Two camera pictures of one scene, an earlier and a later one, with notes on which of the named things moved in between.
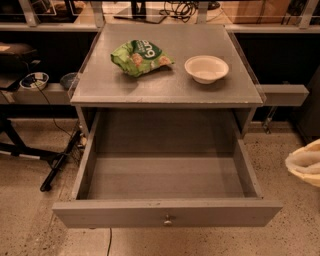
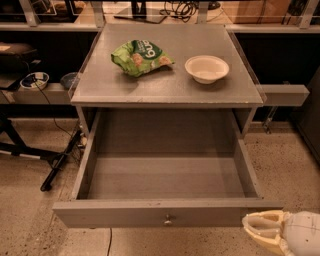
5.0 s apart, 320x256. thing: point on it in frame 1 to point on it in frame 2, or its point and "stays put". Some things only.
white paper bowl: (206, 69) stays put
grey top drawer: (167, 167) stays put
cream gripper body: (306, 164) to (304, 233)
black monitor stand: (139, 12) stays put
